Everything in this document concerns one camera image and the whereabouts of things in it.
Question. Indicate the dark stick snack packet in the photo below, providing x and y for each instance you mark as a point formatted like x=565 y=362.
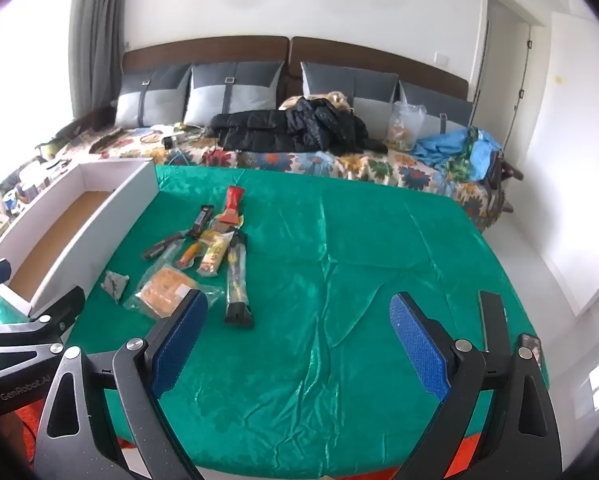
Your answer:
x=162 y=246

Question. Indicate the long black clear packet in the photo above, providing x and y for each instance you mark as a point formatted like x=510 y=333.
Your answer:
x=237 y=285

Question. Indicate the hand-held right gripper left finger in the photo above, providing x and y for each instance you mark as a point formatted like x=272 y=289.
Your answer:
x=179 y=345

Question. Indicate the white cardboard box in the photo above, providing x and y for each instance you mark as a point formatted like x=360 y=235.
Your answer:
x=104 y=200

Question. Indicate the clear packet orange crackers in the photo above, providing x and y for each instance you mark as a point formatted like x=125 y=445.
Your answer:
x=164 y=287

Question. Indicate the red snack packet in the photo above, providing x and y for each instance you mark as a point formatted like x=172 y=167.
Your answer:
x=233 y=200

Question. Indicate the beige rice cracker packet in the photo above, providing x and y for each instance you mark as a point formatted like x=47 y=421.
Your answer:
x=214 y=260

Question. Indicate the small grey packet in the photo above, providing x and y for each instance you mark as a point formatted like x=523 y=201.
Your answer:
x=114 y=284

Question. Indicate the blue cloth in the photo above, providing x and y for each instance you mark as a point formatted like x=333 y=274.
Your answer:
x=444 y=147

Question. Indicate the dark flat device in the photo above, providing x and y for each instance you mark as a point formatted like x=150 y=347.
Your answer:
x=493 y=320

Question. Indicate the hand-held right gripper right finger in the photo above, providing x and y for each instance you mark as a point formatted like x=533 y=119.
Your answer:
x=419 y=345

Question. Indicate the dark bag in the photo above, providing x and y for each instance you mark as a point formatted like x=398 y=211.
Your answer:
x=502 y=170

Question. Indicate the brown headboard panel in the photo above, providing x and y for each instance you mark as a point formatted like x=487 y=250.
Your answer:
x=379 y=57
x=204 y=50

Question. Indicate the white door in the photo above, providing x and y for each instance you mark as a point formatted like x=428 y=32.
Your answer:
x=504 y=60

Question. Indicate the black puffer jacket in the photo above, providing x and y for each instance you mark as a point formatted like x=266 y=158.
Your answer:
x=289 y=127

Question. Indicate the dark chocolate bar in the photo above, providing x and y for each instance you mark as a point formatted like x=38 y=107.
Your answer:
x=201 y=220

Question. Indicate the clear plastic bag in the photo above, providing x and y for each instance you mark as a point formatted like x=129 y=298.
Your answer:
x=404 y=127

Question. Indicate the grey curtain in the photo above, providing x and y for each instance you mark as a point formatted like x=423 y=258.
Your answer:
x=97 y=35

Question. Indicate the yellow snack packet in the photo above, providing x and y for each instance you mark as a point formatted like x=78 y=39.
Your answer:
x=224 y=221

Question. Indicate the grey two-tone pillow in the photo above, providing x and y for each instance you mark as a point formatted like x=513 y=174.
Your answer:
x=429 y=97
x=229 y=92
x=349 y=80
x=149 y=95

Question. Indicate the green tablecloth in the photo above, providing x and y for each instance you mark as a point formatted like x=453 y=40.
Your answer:
x=329 y=260

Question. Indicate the white wall socket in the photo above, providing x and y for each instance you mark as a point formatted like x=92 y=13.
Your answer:
x=442 y=58

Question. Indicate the beige cloth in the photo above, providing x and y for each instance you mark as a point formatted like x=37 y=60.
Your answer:
x=337 y=100

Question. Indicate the white power strip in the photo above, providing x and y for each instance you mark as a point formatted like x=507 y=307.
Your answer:
x=175 y=135

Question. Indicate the orange sausage packet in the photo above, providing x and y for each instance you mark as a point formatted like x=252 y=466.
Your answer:
x=189 y=255

